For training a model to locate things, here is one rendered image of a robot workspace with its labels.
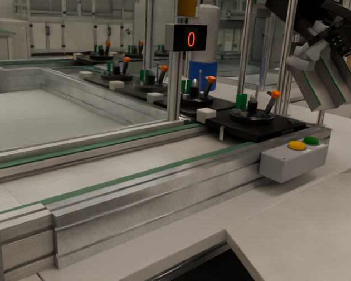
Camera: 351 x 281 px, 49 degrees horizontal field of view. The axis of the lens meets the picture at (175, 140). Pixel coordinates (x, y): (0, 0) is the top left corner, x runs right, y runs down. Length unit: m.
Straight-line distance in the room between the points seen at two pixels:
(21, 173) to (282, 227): 0.57
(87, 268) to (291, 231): 0.42
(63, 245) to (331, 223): 0.56
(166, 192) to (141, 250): 0.13
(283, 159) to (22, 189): 0.58
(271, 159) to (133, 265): 0.44
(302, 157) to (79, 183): 0.53
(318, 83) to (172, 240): 0.87
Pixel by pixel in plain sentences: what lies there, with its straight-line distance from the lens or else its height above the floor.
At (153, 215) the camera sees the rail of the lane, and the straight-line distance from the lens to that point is 0.77.
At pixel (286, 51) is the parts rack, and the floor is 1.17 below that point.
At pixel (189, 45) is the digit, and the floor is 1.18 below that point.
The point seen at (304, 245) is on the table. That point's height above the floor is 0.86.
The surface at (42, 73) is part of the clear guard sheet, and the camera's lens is 0.93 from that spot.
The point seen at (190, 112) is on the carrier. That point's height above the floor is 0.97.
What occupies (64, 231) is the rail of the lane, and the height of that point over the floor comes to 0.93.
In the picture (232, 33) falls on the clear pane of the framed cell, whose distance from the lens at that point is 2.38.
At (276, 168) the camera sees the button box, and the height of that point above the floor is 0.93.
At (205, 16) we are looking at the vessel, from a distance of 2.08.
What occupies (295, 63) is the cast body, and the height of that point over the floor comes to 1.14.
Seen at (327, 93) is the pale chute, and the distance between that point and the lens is 1.44.
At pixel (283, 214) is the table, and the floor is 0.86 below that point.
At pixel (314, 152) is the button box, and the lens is 1.05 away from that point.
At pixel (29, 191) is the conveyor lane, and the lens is 0.84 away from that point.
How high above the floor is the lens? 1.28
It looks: 19 degrees down
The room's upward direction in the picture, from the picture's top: 3 degrees clockwise
